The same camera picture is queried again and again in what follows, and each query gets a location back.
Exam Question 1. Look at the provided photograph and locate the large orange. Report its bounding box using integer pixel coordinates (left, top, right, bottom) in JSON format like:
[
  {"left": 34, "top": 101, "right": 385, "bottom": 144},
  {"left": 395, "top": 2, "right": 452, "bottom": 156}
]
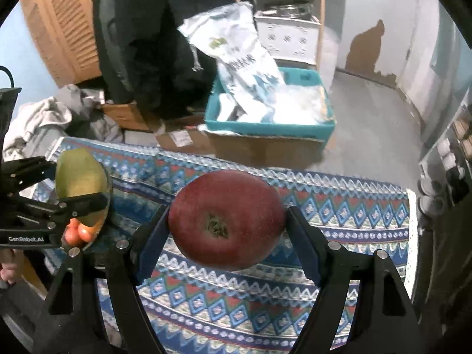
[{"left": 78, "top": 224, "right": 97, "bottom": 243}]

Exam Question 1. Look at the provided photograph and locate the small mandarin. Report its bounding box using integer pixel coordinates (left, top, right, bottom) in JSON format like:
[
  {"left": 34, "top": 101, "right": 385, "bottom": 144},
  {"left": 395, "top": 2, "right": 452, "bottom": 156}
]
[{"left": 63, "top": 218, "right": 83, "bottom": 247}]

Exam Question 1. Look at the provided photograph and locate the yellow-green mango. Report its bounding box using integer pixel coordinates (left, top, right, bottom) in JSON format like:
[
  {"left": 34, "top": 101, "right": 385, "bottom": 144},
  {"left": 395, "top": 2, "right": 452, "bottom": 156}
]
[{"left": 54, "top": 147, "right": 111, "bottom": 228}]

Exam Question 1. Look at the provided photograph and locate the red apple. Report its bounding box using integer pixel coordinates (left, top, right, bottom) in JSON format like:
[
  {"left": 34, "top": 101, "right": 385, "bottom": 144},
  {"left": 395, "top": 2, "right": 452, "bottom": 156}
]
[{"left": 168, "top": 170, "right": 286, "bottom": 271}]

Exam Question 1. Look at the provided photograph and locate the person left hand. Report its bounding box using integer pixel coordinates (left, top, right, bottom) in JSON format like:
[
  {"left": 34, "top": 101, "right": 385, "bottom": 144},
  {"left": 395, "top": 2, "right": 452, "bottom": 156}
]
[{"left": 0, "top": 248, "right": 25, "bottom": 284}]

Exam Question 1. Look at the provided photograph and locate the dark glass bowl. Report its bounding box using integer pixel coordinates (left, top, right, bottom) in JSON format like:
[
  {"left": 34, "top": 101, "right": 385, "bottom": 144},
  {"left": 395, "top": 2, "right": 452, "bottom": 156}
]
[{"left": 61, "top": 177, "right": 112, "bottom": 252}]

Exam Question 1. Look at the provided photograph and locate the blue patterned tablecloth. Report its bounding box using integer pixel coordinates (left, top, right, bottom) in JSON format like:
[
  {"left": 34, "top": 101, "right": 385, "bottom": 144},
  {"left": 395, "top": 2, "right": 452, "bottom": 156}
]
[{"left": 30, "top": 136, "right": 419, "bottom": 354}]

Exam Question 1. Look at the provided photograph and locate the pile of grey clothes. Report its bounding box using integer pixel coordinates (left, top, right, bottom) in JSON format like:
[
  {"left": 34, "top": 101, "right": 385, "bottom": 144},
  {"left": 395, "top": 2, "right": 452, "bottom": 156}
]
[{"left": 2, "top": 84, "right": 124, "bottom": 161}]

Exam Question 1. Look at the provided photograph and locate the wooden drawer box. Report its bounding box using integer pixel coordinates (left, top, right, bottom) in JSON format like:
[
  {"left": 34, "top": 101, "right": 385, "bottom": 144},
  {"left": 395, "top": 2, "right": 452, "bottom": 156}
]
[{"left": 101, "top": 102, "right": 151, "bottom": 132}]

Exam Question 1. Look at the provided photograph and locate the small cardboard box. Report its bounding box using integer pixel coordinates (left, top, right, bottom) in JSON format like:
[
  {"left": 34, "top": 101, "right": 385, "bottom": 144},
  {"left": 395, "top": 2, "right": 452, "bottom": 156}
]
[{"left": 154, "top": 114, "right": 215, "bottom": 155}]

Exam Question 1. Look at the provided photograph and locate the metal shoe rack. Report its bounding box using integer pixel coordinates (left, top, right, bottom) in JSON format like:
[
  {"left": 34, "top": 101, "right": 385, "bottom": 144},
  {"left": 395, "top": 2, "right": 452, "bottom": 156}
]
[{"left": 418, "top": 90, "right": 471, "bottom": 218}]

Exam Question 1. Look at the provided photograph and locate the large cardboard box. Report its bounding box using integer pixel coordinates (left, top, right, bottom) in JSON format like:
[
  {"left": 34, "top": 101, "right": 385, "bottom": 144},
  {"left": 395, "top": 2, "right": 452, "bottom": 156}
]
[{"left": 205, "top": 131, "right": 325, "bottom": 169}]

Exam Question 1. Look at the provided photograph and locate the wooden louvered wardrobe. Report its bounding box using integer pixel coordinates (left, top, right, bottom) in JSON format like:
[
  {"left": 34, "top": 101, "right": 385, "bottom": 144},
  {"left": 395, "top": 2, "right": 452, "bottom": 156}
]
[{"left": 21, "top": 0, "right": 101, "bottom": 87}]

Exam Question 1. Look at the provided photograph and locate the white printed sack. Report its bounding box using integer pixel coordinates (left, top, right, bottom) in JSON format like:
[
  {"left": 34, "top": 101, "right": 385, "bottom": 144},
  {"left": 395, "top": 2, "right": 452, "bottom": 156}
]
[{"left": 178, "top": 2, "right": 285, "bottom": 123}]

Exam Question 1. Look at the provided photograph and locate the black hanging coat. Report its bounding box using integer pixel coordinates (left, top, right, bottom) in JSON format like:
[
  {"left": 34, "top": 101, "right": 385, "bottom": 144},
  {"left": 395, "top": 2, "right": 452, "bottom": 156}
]
[{"left": 92, "top": 0, "right": 235, "bottom": 119}]

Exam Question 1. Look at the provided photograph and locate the clear plastic bag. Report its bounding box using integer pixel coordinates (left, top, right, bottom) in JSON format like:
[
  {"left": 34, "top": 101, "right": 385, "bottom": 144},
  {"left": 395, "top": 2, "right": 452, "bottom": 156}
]
[{"left": 273, "top": 85, "right": 334, "bottom": 125}]

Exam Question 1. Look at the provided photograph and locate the teal plastic crate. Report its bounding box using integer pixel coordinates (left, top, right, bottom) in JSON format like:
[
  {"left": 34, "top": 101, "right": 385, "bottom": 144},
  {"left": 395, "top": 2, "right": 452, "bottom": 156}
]
[{"left": 205, "top": 67, "right": 336, "bottom": 142}]

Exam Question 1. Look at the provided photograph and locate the white patterned storage box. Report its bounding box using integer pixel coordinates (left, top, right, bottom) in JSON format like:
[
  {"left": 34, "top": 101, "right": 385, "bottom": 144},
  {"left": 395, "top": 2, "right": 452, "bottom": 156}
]
[{"left": 254, "top": 11, "right": 321, "bottom": 65}]

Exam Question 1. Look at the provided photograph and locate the steel pot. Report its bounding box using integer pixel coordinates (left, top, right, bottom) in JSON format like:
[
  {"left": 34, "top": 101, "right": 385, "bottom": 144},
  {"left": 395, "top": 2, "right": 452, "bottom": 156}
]
[{"left": 263, "top": 0, "right": 313, "bottom": 20}]

